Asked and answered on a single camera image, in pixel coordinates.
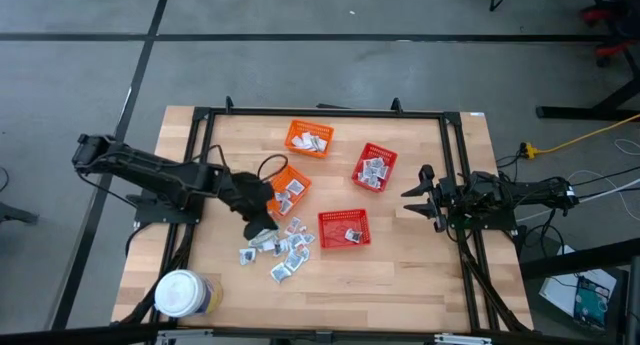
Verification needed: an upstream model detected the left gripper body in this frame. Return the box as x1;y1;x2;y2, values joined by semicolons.
219;170;277;221

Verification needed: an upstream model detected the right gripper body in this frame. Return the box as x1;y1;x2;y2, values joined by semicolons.
432;177;464;221

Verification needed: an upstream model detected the orange plastic basket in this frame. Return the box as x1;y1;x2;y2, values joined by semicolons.
266;163;313;221
284;118;335;160

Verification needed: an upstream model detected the red plastic basket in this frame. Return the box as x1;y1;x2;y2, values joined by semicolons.
317;208;373;250
351;142;399;193

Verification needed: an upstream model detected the yellow tub white lid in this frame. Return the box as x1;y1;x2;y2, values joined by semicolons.
153;268;224;320

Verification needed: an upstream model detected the white paper sheet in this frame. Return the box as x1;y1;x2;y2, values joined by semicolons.
538;243;619;317

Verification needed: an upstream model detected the black beam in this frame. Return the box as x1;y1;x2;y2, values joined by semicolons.
519;237;640;281

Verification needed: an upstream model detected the teal circuit board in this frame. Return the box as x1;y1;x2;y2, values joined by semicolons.
573;275;612;331

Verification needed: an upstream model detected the black crossbar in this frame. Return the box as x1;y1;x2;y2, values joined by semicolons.
0;320;640;345

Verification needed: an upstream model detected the person's foot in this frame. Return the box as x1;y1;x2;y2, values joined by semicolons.
580;2;626;27
593;38;637;68

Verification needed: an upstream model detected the black stand foot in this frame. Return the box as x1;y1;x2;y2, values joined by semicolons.
0;200;40;225

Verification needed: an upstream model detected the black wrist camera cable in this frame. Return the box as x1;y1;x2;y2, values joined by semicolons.
256;153;290;184
443;217;474;245

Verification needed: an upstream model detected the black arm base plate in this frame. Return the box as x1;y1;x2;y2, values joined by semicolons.
133;192;207;225
447;204;520;232

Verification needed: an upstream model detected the yellow extension cable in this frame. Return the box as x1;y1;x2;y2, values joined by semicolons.
519;113;640;160

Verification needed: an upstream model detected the black aluminium table frame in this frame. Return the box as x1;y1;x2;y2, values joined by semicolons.
113;95;534;336

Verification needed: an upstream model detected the silver bracket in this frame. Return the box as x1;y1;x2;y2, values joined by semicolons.
433;333;494;345
155;328;215;345

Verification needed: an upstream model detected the white cable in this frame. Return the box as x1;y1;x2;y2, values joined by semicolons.
516;177;640;222

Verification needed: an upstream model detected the black desk frame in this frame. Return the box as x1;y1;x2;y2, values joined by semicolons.
535;0;640;122

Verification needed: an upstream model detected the black upright post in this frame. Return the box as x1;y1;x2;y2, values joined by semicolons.
625;254;640;345

